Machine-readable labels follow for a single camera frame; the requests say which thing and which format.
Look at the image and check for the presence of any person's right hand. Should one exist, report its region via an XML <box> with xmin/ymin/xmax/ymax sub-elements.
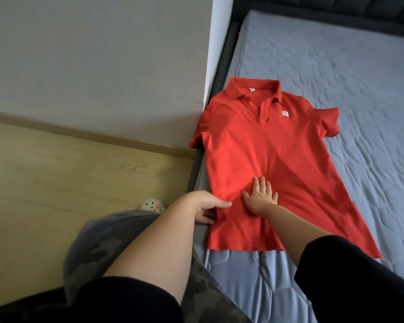
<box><xmin>241</xmin><ymin>175</ymin><xmax>280</xmax><ymax>218</ymax></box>

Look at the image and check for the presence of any person's left hand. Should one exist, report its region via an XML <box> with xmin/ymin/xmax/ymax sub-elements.
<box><xmin>182</xmin><ymin>190</ymin><xmax>233</xmax><ymax>225</ymax></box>

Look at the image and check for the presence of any dark grey upholstered headboard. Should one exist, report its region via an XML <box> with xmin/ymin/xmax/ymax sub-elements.
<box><xmin>232</xmin><ymin>0</ymin><xmax>404</xmax><ymax>38</ymax></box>

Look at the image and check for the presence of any grey quilted bed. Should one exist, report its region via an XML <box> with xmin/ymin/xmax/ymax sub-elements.
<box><xmin>192</xmin><ymin>10</ymin><xmax>404</xmax><ymax>323</ymax></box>

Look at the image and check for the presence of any red polo shirt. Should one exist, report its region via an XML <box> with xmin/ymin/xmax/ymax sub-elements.
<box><xmin>189</xmin><ymin>76</ymin><xmax>385</xmax><ymax>261</ymax></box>

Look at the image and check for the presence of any person's right forearm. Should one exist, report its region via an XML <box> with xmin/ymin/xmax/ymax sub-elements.
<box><xmin>261</xmin><ymin>205</ymin><xmax>334</xmax><ymax>268</ymax></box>

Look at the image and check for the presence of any person's left forearm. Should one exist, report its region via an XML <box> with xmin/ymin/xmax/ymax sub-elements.
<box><xmin>102</xmin><ymin>195</ymin><xmax>198</xmax><ymax>305</ymax></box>

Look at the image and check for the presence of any person's white clog shoe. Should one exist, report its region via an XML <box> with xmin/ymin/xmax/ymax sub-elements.
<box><xmin>139</xmin><ymin>198</ymin><xmax>167</xmax><ymax>214</ymax></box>

